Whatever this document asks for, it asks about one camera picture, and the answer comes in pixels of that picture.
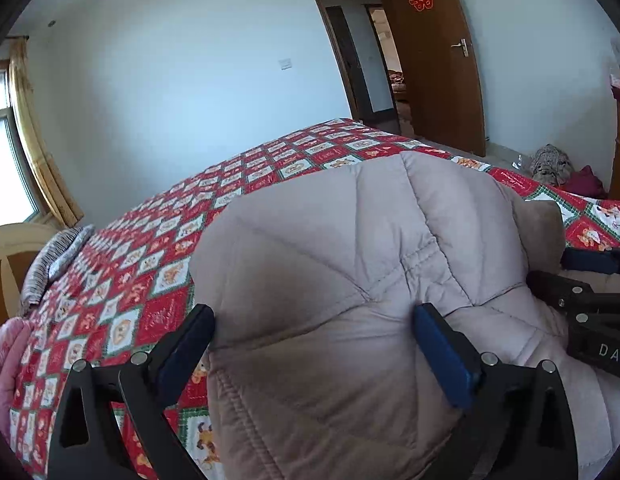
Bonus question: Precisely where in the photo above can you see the cream and brown headboard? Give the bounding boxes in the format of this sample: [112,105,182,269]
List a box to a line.
[0,222,58,331]

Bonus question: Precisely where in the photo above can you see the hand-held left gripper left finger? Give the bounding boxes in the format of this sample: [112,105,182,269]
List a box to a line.
[47,304,215,480]

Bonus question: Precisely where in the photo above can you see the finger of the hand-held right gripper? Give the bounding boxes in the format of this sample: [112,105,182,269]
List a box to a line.
[526,270,620,321]
[560,246,620,277]

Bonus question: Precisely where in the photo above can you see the window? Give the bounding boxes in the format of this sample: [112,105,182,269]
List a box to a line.
[0,60,43,231]

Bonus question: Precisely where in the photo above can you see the brown wooden door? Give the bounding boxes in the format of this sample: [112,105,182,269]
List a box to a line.
[372,0,487,157]

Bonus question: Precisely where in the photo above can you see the dark red cloth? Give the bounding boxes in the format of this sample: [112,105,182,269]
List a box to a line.
[564,165,609,200]

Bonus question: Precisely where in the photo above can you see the yellow patterned curtain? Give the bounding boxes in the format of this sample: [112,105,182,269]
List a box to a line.
[7,35,85,228]

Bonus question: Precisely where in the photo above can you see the beige quilted down jacket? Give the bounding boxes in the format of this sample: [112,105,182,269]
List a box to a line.
[189,151,620,480]

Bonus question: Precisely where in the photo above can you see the dark inner door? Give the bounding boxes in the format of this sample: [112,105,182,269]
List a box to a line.
[326,6,371,113]

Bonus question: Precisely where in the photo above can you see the red printed bed blanket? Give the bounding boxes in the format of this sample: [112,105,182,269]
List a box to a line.
[10,117,620,480]

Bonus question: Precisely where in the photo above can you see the pink quilt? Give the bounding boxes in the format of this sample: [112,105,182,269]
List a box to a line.
[0,319,33,431]

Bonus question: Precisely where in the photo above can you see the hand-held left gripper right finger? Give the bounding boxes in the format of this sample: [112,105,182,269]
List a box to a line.
[412,304,580,480]

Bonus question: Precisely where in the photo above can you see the grey striped pillow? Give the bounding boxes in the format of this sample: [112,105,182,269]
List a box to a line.
[21,224,96,317]

